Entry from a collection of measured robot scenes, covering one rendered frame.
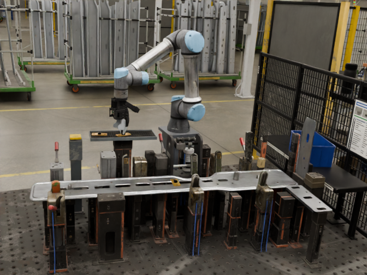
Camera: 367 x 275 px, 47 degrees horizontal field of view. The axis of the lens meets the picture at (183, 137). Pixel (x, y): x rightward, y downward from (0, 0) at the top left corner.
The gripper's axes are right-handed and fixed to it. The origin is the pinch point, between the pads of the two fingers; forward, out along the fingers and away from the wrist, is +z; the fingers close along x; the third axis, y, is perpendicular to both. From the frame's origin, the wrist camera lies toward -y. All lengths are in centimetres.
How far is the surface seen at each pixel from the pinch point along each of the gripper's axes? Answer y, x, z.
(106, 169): 19.3, 14.4, 13.8
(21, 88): -143, -547, 92
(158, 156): -10.0, 20.2, 10.4
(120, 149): 2.9, 2.2, 9.8
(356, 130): -96, 87, -10
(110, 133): 5.2, -5.2, 2.1
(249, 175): -47, 55, 18
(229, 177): -37, 50, 18
